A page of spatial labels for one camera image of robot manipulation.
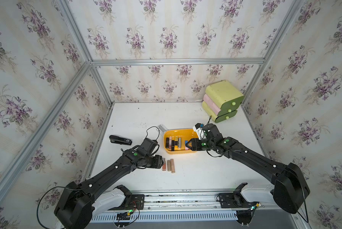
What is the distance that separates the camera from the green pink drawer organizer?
95 cm

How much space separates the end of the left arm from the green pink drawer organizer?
538 millimetres

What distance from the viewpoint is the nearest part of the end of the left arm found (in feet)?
1.95
